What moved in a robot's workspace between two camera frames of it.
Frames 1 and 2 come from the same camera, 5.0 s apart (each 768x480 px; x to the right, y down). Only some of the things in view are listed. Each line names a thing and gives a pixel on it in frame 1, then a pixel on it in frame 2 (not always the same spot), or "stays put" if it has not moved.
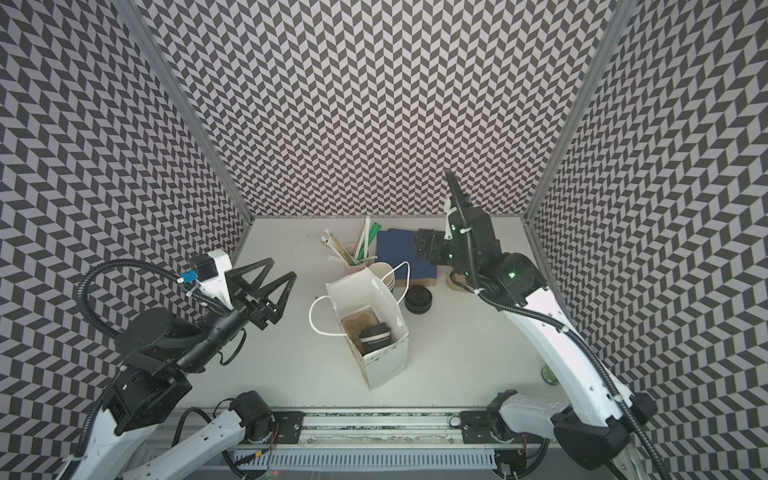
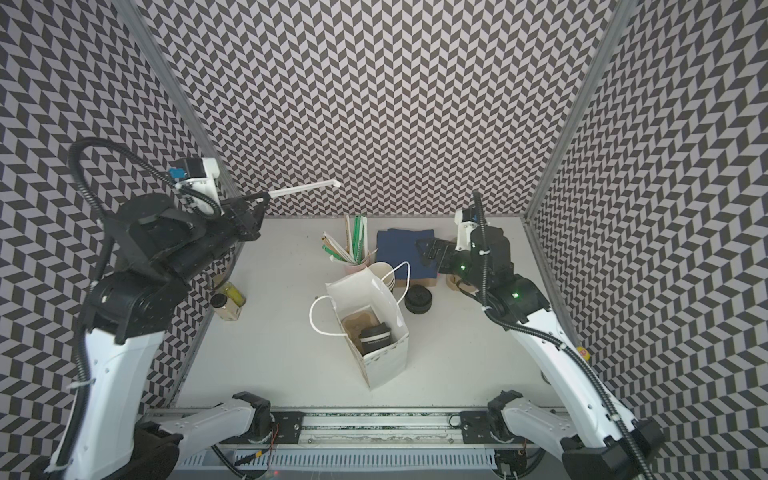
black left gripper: [263, 311] -> [241, 215]
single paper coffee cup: [375, 337] stays put
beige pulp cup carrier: [357, 322] stays put
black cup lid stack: [418, 299] stays put
